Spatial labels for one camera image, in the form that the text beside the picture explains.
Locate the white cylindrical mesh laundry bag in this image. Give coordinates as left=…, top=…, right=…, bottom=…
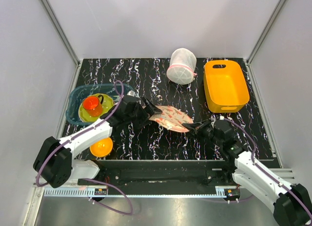
left=166, top=48, right=197, bottom=85

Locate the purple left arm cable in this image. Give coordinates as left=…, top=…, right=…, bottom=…
left=36, top=80, right=134, bottom=216

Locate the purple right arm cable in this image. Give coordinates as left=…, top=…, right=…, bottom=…
left=199, top=117, right=312, bottom=219

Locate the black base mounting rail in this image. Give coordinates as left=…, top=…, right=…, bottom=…
left=93, top=160, right=235, bottom=185

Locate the orange plastic basket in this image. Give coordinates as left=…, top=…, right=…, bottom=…
left=203, top=60, right=250, bottom=113

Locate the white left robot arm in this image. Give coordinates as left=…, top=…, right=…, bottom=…
left=33, top=95, right=162, bottom=188

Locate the teal transparent plastic bin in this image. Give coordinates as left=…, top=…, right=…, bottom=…
left=65, top=83, right=121, bottom=126

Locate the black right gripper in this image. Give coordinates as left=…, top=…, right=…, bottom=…
left=181, top=119, right=223, bottom=147

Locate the orange plastic bowl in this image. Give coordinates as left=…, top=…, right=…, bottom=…
left=90, top=138, right=113, bottom=158

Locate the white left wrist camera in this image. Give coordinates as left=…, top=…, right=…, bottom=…
left=127, top=90, right=136, bottom=97

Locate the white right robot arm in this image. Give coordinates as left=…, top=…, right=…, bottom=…
left=183, top=118, right=312, bottom=226

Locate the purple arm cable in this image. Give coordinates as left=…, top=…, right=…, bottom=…
left=36, top=80, right=134, bottom=216
left=199, top=117, right=312, bottom=219

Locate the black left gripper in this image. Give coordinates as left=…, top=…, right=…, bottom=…
left=125, top=96, right=162, bottom=128

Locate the floral mesh laundry bag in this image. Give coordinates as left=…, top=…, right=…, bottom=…
left=149, top=105, right=194, bottom=133

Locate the orange translucent cup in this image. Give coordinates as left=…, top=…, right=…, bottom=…
left=82, top=95, right=104, bottom=117

